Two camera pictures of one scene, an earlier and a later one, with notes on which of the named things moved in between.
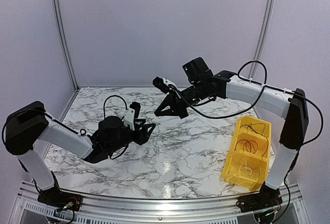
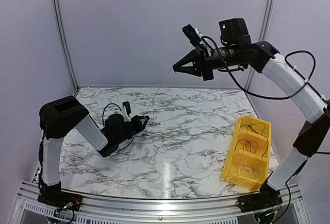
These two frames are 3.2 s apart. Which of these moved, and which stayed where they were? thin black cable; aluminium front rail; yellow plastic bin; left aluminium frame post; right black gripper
Moved: right black gripper
Stayed: left aluminium frame post; yellow plastic bin; aluminium front rail; thin black cable
